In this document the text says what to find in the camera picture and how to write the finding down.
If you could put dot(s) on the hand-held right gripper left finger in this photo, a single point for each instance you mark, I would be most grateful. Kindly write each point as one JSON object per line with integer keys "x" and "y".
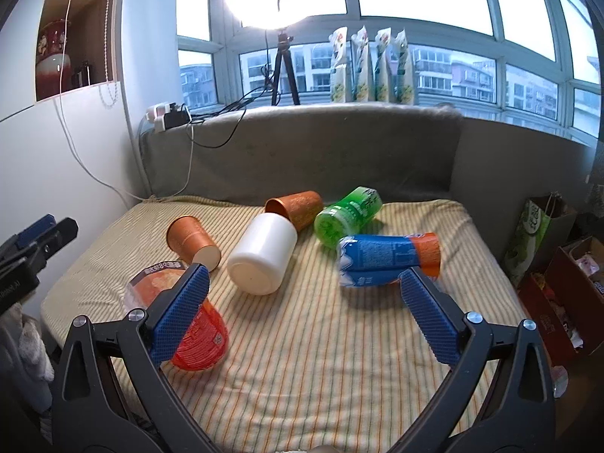
{"x": 181, "y": 314}

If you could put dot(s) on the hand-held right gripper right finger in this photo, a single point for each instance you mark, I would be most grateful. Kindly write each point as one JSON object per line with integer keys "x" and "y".
{"x": 432, "y": 323}

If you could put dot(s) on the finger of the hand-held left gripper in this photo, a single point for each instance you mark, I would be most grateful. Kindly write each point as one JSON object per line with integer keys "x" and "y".
{"x": 35, "y": 230}
{"x": 56, "y": 238}

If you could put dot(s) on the red instant noodle cup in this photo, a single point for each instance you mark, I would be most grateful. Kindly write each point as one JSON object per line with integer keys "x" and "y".
{"x": 200, "y": 335}

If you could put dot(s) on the small orange cup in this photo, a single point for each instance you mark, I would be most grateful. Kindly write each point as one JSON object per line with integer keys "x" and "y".
{"x": 191, "y": 240}

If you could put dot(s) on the white plastic cup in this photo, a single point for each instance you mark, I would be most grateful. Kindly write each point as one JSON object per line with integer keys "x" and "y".
{"x": 262, "y": 259}

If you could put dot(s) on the patterned orange cup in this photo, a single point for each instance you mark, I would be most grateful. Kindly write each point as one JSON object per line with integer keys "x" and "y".
{"x": 297, "y": 205}

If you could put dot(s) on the grey fluffy cloth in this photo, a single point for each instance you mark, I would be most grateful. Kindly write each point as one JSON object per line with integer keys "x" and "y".
{"x": 26, "y": 354}

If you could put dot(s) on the striped beige blanket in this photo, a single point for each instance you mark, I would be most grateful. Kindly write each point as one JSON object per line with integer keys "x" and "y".
{"x": 306, "y": 354}

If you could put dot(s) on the green paper bag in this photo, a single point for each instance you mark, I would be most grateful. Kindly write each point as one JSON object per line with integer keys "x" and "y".
{"x": 531, "y": 240}

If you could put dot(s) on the red-brown cardboard box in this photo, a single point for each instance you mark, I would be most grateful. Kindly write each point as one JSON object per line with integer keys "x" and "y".
{"x": 561, "y": 302}

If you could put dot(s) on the green plastic jar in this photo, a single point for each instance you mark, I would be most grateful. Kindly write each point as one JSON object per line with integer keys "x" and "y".
{"x": 347, "y": 217}

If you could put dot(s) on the white power strip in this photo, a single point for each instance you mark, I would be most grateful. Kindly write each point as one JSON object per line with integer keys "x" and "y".
{"x": 155, "y": 115}

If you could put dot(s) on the black charger plug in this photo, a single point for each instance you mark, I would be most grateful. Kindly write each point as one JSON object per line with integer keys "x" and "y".
{"x": 177, "y": 115}

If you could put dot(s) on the red and white vase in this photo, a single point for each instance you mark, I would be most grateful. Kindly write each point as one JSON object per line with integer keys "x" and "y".
{"x": 53, "y": 56}

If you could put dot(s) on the grey padded panel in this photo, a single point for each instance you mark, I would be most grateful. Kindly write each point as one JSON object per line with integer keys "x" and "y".
{"x": 519, "y": 165}

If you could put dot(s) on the green and white packet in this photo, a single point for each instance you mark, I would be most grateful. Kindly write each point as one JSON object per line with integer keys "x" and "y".
{"x": 383, "y": 68}
{"x": 339, "y": 71}
{"x": 361, "y": 68}
{"x": 405, "y": 71}

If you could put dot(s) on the black tripod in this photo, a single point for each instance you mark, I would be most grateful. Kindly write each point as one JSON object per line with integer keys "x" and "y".
{"x": 283, "y": 71}

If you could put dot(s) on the wooden wall shelf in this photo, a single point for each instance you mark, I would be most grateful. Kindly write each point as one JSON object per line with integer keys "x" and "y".
{"x": 92, "y": 33}

